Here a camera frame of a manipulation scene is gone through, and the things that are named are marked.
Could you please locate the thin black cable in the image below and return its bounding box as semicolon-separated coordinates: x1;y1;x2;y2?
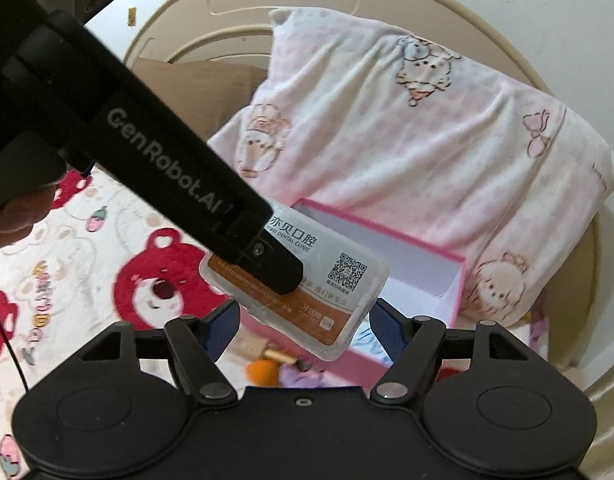
0;277;30;392

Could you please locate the orange makeup sponge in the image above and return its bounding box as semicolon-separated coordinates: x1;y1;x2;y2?
244;357;284;387

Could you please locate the pink cardboard box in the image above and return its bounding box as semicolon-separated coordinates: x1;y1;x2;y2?
242;197;466;387

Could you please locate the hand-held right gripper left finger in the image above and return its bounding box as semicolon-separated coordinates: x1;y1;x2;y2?
78;301;241;406

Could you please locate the brown fuzzy pillow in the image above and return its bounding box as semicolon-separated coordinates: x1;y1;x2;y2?
132;57;269;142

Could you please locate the clear plastic floss pick box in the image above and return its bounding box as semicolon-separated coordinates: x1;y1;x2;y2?
199;205;391;362

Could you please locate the purple plush toy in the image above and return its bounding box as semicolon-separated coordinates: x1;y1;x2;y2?
279;362;329;389

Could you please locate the person's left hand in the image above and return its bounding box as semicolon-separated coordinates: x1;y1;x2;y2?
0;192;56;272

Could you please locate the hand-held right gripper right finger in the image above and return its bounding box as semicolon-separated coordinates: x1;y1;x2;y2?
369;299;538;405

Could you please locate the foundation bottle with gold cap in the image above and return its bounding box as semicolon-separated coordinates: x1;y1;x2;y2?
241;334;313;368

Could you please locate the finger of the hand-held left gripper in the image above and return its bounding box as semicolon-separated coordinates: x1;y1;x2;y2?
207;210;306;296

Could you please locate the pink cartoon print pillow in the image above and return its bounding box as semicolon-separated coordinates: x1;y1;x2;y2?
207;7;614;322

